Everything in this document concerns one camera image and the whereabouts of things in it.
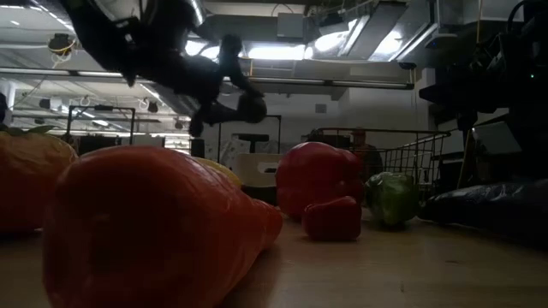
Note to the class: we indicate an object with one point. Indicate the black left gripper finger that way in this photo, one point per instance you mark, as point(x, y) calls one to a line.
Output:
point(252, 109)
point(246, 83)

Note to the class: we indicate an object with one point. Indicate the yellow lemon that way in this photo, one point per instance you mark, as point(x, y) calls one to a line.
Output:
point(222, 171)

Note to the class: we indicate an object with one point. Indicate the large red bell pepper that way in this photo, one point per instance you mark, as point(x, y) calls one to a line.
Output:
point(312, 179)

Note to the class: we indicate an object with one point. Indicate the light green bumpy vegetable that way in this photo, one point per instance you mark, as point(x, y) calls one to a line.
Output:
point(391, 199)

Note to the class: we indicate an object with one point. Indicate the dark purple eggplant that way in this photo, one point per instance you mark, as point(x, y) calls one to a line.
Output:
point(492, 205)

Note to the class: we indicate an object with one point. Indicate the small dark red pepper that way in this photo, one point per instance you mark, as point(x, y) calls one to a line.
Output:
point(331, 220)

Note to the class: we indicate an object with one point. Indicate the orange carrot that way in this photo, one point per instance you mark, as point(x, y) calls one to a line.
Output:
point(150, 222)

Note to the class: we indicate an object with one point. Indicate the orange tomato with green stem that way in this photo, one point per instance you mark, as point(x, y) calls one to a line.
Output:
point(30, 188)

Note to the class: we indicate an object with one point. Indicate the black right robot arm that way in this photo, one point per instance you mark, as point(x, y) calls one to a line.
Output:
point(526, 51)

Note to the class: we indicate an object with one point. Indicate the white panel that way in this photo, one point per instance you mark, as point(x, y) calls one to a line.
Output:
point(496, 139)

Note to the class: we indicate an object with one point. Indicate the small black box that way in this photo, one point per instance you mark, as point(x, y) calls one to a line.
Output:
point(197, 147)

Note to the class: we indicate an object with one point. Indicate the grey ceiling box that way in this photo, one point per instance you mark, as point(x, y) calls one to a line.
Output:
point(290, 25)

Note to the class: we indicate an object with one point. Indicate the silver round ceiling duct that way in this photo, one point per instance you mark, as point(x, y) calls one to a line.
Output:
point(197, 10)

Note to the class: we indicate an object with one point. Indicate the large metal ventilation duct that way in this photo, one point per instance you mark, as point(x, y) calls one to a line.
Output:
point(385, 30)

